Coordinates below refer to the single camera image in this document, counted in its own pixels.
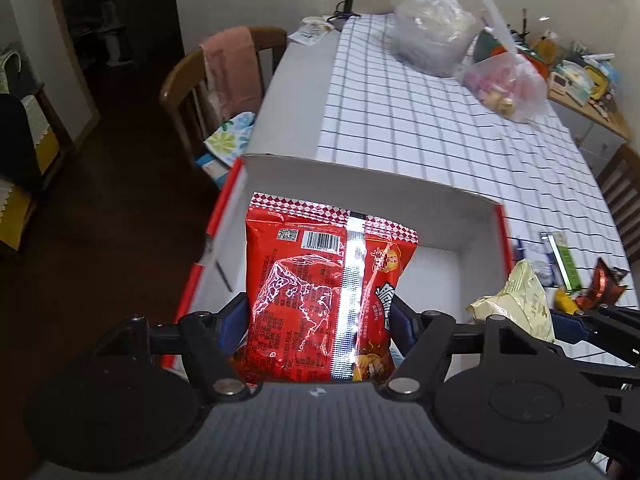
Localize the small white digital timer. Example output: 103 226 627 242
547 70 572 96

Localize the pink towel on chair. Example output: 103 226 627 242
200 26 262 122

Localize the red and white cardboard box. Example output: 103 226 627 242
178 155 513 382

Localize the yellow drink bottle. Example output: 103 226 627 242
533 30 560 66

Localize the red noodle snack packet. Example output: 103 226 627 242
235 193 419 384

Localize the clear bag of pink snacks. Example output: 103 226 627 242
456 0 548 122

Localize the clear bag of grey snacks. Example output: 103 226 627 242
390 0 482 77

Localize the floral seat cushion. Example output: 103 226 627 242
196 112 256 190

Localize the right wooden chair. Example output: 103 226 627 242
597 144 640 266

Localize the small yellow snack packet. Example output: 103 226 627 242
553 288 582 315

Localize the cream snack packet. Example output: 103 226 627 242
466 260 555 342

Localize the yellow box on cabinet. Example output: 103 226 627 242
585 64 608 101

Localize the white grid tablecloth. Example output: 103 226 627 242
316 14 629 285

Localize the white and blue snack packet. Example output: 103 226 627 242
514 238 556 288

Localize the wooden chair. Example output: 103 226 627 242
597 144 640 266
160 26 288 165

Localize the copper brown foil packet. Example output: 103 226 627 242
575 258 629 311

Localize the dark bookshelf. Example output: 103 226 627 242
56 0 184 113

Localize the white tissue pack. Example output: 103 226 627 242
556 60 594 106

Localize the white corner cabinet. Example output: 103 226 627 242
549 91 631 177

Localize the orange green storage basket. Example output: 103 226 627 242
472 27 551 82

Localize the green snack bar packet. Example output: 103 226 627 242
540 232 582 294

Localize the small packet near lamp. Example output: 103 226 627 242
288 16 334 47

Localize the left wooden chair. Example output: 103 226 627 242
160 26 288 165

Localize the black garment on chair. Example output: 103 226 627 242
0 93 42 197

